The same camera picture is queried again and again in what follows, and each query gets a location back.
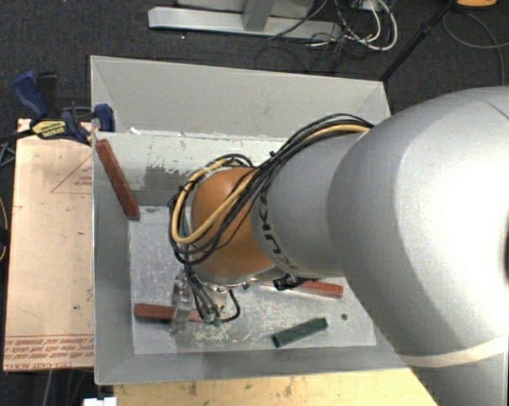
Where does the grey metal bin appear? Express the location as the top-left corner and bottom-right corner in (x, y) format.
(76, 55), (422, 400)

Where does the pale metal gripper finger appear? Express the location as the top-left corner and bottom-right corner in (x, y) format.
(172, 278), (194, 308)
(169, 304), (193, 335)

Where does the red-brown flat block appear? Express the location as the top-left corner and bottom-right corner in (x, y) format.
(132, 302), (204, 325)
(92, 138), (146, 222)
(297, 279), (345, 300)

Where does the dark green flat block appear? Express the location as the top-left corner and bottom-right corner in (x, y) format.
(271, 314), (331, 351)

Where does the brown cardboard board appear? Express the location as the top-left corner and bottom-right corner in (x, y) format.
(2, 118), (106, 377)

